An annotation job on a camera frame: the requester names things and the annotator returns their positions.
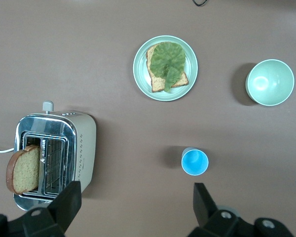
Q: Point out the bread slice under lettuce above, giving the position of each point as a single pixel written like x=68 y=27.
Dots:
x=158 y=84

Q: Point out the blue plastic cup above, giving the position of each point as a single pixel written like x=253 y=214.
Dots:
x=195 y=161

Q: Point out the green lettuce leaf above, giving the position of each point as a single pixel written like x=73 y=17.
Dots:
x=167 y=59

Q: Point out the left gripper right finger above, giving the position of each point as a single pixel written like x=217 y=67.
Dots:
x=204 y=207

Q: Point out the brown bread slice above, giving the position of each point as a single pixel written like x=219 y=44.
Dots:
x=23 y=170

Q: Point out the green plate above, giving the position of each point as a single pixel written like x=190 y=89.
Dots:
x=191 y=66

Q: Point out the green bowl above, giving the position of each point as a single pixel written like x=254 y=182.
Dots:
x=270 y=82

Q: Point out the beige and chrome toaster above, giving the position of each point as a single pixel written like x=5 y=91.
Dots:
x=85 y=148

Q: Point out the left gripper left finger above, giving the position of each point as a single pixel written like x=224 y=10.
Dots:
x=64 y=205

